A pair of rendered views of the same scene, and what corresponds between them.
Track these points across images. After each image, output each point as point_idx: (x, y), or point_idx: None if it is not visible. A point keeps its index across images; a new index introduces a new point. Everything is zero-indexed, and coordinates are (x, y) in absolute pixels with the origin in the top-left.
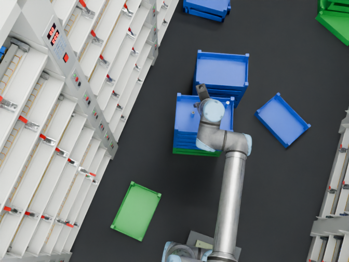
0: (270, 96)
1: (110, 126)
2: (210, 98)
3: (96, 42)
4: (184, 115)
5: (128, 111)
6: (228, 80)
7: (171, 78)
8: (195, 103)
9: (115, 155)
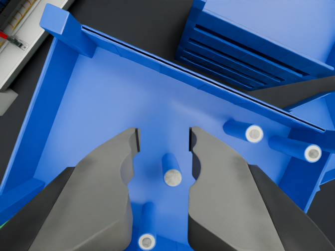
0: (314, 90)
1: None
2: (293, 219)
3: None
4: (91, 129)
5: (37, 33)
6: (287, 33)
7: None
8: (89, 165)
9: (8, 108)
